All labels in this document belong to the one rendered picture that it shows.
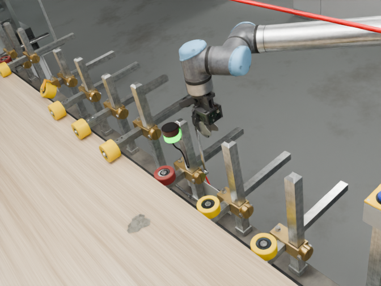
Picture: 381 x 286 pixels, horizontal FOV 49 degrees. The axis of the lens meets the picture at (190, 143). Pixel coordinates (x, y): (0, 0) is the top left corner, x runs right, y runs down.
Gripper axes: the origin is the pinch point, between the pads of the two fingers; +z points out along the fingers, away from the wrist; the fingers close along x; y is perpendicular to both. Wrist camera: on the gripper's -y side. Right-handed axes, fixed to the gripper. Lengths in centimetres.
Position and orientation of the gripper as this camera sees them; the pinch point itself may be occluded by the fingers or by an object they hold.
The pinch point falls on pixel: (206, 133)
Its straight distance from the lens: 157.0
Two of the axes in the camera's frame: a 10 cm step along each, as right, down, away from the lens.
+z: 1.9, 7.7, 6.1
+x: 7.4, -5.2, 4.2
